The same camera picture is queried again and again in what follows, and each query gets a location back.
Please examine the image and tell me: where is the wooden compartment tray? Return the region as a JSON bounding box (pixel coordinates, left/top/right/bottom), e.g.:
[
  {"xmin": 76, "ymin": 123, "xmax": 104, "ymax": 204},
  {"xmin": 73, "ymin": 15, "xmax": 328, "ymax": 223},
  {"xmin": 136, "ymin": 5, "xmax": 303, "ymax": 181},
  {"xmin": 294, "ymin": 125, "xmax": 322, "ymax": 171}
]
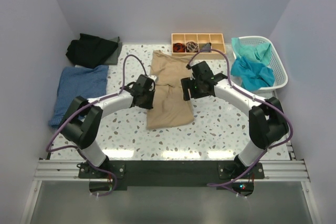
[{"xmin": 171, "ymin": 33, "xmax": 226, "ymax": 60}]

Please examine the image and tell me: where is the white plastic laundry basket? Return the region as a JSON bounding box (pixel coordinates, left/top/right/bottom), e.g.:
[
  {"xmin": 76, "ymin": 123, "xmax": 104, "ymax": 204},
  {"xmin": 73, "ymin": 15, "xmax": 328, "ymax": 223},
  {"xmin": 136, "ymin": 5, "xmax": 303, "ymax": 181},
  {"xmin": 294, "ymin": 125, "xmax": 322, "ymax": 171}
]
[{"xmin": 237, "ymin": 36, "xmax": 288, "ymax": 93}]

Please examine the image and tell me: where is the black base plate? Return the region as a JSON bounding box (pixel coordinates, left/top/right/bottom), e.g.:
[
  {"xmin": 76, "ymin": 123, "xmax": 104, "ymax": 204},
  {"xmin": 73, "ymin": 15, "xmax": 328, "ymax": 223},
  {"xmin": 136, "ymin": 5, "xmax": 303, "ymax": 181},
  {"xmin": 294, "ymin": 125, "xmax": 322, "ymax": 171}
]
[{"xmin": 78, "ymin": 159, "xmax": 266, "ymax": 192}]

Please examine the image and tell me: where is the blue folded t shirt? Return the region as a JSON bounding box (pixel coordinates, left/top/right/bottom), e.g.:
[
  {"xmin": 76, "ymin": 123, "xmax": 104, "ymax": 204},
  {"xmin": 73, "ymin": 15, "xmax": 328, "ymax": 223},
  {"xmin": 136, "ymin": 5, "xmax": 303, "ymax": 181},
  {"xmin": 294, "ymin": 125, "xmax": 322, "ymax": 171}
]
[{"xmin": 48, "ymin": 65, "xmax": 109, "ymax": 129}]

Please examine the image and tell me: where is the beige t shirt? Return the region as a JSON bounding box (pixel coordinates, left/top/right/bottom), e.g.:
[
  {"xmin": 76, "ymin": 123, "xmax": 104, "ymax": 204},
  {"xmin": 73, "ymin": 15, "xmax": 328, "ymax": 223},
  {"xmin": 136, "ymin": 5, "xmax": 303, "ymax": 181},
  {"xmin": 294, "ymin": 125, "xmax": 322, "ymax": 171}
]
[{"xmin": 146, "ymin": 50, "xmax": 194, "ymax": 130}]

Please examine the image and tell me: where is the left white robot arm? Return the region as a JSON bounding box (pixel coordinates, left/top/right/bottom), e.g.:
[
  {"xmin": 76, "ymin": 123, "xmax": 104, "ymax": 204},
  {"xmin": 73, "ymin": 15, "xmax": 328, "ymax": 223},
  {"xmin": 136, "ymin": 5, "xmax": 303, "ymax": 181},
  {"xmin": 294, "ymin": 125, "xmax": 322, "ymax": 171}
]
[{"xmin": 58, "ymin": 74, "xmax": 158, "ymax": 178}]

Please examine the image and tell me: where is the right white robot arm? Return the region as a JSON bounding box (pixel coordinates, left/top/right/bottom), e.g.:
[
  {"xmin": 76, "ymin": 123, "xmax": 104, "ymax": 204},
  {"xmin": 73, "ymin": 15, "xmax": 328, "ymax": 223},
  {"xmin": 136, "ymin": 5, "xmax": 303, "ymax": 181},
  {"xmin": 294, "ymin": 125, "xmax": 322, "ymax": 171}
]
[{"xmin": 181, "ymin": 61, "xmax": 289, "ymax": 178}]

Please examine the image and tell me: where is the grey folded t shirt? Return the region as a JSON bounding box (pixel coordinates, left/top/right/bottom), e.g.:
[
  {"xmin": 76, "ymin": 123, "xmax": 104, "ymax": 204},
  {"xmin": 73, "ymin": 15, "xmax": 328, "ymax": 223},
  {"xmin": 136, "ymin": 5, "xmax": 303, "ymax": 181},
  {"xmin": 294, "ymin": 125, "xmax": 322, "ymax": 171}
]
[{"xmin": 104, "ymin": 37, "xmax": 123, "ymax": 66}]

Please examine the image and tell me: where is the blue t shirt in basket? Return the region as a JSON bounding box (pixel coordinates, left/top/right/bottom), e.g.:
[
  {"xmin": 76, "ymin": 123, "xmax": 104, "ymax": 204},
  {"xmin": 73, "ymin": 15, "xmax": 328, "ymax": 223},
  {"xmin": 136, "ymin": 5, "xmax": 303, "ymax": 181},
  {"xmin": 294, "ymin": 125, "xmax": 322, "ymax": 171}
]
[{"xmin": 230, "ymin": 57, "xmax": 275, "ymax": 92}]

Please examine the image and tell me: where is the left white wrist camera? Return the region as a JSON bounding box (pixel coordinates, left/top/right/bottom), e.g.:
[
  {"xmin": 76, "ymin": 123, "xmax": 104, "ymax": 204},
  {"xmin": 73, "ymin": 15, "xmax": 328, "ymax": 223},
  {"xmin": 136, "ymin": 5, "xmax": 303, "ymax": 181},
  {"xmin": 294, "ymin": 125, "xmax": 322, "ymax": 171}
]
[{"xmin": 148, "ymin": 75, "xmax": 159, "ymax": 83}]

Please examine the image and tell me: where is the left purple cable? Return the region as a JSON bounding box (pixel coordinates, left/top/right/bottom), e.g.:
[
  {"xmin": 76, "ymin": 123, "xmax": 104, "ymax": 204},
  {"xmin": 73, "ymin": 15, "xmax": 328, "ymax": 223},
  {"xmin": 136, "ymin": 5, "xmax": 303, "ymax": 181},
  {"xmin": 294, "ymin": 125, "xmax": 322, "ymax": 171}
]
[{"xmin": 46, "ymin": 55, "xmax": 146, "ymax": 197}]

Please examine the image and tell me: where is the brown patterned rolled sock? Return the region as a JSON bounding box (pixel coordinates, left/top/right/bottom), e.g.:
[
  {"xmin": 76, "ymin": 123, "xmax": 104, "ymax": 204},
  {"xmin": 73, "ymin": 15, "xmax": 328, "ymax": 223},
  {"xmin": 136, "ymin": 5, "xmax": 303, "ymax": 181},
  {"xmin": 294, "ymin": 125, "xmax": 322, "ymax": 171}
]
[{"xmin": 185, "ymin": 41, "xmax": 199, "ymax": 53}]

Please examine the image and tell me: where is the dark grey rolled sock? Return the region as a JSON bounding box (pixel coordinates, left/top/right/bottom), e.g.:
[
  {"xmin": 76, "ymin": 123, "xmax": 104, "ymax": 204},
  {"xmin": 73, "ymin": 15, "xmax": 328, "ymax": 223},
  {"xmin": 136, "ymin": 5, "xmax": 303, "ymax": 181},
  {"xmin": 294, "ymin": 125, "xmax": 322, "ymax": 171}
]
[{"xmin": 200, "ymin": 42, "xmax": 212, "ymax": 53}]

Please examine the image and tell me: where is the red black rolled sock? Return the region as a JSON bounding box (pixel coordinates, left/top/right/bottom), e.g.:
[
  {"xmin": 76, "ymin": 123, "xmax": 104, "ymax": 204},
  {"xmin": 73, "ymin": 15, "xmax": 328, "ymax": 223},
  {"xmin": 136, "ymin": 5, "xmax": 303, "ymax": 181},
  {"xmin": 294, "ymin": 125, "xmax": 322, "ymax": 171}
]
[{"xmin": 173, "ymin": 43, "xmax": 185, "ymax": 53}]

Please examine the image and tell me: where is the black folded t shirt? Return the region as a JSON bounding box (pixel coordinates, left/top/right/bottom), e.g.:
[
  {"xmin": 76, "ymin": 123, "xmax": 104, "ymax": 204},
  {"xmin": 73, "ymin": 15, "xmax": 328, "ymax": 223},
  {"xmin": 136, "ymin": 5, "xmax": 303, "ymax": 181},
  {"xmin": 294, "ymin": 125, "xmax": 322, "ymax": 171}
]
[{"xmin": 66, "ymin": 34, "xmax": 118, "ymax": 69}]

